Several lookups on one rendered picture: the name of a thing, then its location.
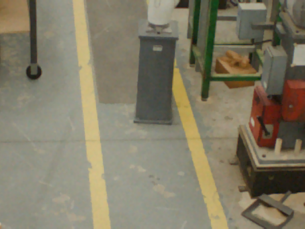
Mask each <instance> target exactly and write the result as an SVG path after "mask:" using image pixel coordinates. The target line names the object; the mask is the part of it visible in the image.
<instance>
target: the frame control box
mask: <svg viewBox="0 0 305 229"><path fill-rule="evenodd" d="M266 12H267V9H266V6H265V5H264V4H263V3H239V4H238V9H237V19H236V29H235V32H236V34H237V38H239V39H252V40H251V42H252V44H253V45H258V44H263V43H266V42H272V43H273V44H274V42H273V40H263V41H260V42H254V40H255V39H263V38H264V29H252V28H251V23H252V22H266Z"/></svg>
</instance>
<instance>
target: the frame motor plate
mask: <svg viewBox="0 0 305 229"><path fill-rule="evenodd" d="M279 16H280V18H281V19H282V21H283V22H284V23H285V25H286V27H287V29H288V31H289V32H290V34H291V35H292V37H293V38H294V39H295V40H305V28H304V27H302V26H296V25H295V23H294V22H293V20H292V19H291V18H290V16H289V15H288V13H287V12H286V9H285V10H283V11H281V12H280V14H279Z"/></svg>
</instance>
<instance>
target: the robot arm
mask: <svg viewBox="0 0 305 229"><path fill-rule="evenodd" d="M179 1H180V0H148V20H146V31H145V32H146V33H156V34H158V35H159V34H161V33H165V34H172V31H171V22H170V18H171V13H172V12H173V9H174V8H175V7H176V6H177V4H178V3H179ZM227 1H228V2H230V3H231V4H232V5H234V6H237V8H238V4H239V3H243V1H242V0H227Z"/></svg>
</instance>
